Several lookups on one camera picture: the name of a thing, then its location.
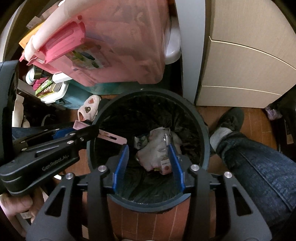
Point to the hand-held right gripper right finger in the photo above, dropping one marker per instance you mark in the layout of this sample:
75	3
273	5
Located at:
177	166

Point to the green packet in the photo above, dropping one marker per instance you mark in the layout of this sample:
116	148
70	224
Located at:
44	88

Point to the printed white wrapper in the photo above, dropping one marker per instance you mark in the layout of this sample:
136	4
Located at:
141	142

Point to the white basin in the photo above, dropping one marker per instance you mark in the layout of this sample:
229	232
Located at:
172	48

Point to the silver wrapper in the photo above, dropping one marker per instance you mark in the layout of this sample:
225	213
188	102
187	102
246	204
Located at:
166	141

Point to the person's left hand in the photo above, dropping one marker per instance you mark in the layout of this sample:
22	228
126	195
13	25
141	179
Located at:
16	205

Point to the pink translucent storage box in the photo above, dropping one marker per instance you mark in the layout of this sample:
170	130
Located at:
120	46

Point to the grey desk frame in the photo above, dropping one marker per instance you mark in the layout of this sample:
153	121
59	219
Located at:
190	46

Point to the teal and white container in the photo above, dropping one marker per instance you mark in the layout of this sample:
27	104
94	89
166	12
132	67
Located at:
69	95

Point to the white cloth with pink edge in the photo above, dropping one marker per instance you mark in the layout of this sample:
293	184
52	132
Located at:
152	150

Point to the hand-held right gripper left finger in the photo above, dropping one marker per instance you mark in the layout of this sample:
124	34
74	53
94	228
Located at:
120	166

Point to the purple plastic scrap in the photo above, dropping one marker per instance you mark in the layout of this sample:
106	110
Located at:
272	113

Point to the white round container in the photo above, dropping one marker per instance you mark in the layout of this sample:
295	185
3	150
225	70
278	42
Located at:
31	76

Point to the beige nightstand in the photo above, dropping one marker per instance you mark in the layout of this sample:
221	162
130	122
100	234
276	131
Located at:
242	64

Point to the black trash bin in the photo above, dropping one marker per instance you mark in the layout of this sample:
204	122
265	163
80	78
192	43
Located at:
138	109

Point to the black plastic bag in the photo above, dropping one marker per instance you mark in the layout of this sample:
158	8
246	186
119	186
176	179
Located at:
286	129

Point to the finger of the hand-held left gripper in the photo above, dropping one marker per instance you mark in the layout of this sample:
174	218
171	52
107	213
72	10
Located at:
87	134
63	133

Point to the pink plush slipper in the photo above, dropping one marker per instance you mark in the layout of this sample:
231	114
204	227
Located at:
89	106

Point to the person's white sock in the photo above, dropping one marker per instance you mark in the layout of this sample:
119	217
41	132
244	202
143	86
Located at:
219	138

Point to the orange packet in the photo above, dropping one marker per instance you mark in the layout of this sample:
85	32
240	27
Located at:
30	37

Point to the pink card strip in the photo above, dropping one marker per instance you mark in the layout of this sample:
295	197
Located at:
115	139

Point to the person's black shoe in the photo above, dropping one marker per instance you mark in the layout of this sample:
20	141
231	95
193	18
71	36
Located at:
231	118

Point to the person's leg in jeans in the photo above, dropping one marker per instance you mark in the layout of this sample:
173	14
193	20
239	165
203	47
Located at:
259	176

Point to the small white box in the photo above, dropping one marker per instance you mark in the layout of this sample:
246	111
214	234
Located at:
165	166

